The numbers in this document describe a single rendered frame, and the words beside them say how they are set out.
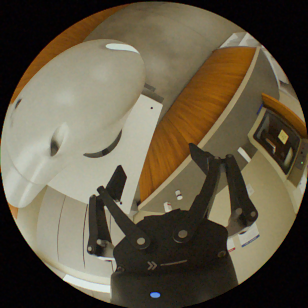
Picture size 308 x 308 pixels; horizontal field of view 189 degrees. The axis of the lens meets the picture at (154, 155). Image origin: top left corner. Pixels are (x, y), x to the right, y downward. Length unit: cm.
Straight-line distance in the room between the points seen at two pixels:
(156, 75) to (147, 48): 43
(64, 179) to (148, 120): 31
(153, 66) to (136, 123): 113
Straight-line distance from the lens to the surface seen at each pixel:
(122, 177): 19
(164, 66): 141
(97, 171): 30
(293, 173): 72
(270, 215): 117
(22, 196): 15
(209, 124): 67
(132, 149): 30
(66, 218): 267
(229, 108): 62
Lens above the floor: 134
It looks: 52 degrees down
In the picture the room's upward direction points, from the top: 167 degrees clockwise
